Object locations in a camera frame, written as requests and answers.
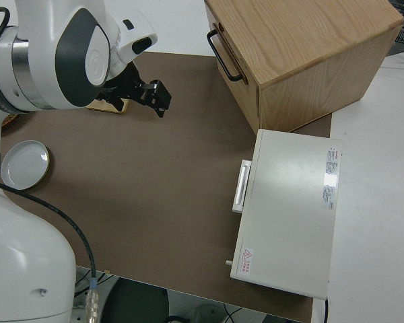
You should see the white oven door handle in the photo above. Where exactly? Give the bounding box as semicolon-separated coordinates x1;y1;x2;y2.
231;159;254;213

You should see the gray round plate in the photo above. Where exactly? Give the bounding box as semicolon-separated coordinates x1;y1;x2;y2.
0;140;51;191

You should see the brown wicker basket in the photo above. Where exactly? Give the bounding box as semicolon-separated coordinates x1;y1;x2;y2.
1;113;22;129

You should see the light wooden cabinet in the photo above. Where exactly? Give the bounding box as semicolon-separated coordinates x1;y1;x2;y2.
203;0;404;133

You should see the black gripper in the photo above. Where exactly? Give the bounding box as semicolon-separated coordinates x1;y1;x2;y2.
96;61;173;119

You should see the black cabinet handle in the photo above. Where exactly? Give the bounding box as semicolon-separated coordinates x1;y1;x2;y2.
206;29;244;83

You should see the blue cable connector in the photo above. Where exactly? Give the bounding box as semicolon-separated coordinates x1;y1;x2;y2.
86;277;101;323

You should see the brown table mat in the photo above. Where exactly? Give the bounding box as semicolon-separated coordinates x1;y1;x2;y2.
0;51;333;323

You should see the white toaster oven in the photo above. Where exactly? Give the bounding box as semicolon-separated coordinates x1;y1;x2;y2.
224;129;344;301

